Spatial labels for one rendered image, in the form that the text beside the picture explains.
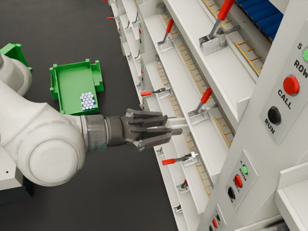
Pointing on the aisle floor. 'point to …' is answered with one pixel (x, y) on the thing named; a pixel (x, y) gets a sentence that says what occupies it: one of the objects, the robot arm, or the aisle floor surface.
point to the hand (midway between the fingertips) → (179, 125)
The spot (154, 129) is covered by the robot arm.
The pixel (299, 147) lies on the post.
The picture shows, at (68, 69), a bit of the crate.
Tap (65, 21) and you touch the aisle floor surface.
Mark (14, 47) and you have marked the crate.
